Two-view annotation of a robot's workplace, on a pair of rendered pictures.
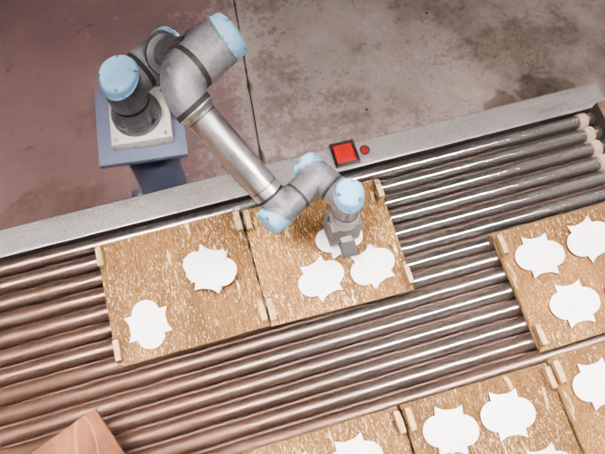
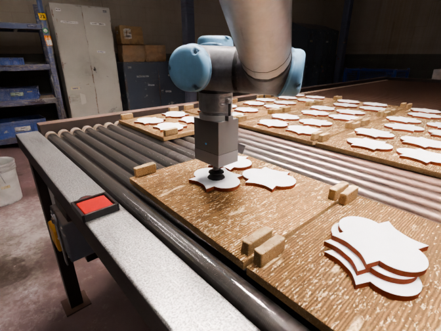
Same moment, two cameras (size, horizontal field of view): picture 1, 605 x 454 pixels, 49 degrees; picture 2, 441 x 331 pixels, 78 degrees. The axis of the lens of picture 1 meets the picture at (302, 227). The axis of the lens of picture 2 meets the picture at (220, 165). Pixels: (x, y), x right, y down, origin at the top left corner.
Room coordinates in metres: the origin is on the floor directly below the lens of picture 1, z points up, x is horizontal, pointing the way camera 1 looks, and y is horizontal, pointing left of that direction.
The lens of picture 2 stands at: (0.87, 0.47, 1.23)
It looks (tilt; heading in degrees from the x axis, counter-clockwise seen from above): 22 degrees down; 249
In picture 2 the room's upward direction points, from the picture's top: straight up
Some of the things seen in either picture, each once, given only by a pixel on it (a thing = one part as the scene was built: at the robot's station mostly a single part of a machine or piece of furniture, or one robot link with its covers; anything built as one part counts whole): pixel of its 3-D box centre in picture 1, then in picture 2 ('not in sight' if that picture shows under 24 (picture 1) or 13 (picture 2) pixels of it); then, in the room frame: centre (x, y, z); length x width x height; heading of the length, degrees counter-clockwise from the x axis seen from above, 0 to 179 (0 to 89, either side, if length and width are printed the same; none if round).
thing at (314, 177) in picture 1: (312, 179); (207, 68); (0.71, -0.02, 1.20); 0.11 x 0.11 x 0.08; 51
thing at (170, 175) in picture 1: (162, 181); not in sight; (1.01, 0.54, 0.44); 0.38 x 0.38 x 0.87; 15
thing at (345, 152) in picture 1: (344, 153); (95, 206); (0.94, -0.11, 0.92); 0.06 x 0.06 x 0.01; 21
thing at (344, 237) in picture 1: (344, 231); (223, 134); (0.64, -0.11, 1.05); 0.12 x 0.09 x 0.16; 22
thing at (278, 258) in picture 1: (326, 249); (233, 187); (0.62, -0.07, 0.93); 0.41 x 0.35 x 0.02; 110
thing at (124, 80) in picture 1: (124, 83); not in sight; (1.02, 0.54, 1.08); 0.13 x 0.12 x 0.14; 141
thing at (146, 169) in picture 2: (378, 189); (145, 169); (0.82, -0.21, 0.95); 0.06 x 0.02 x 0.03; 20
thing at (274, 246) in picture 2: (238, 222); (269, 249); (0.68, 0.18, 0.95); 0.06 x 0.02 x 0.03; 21
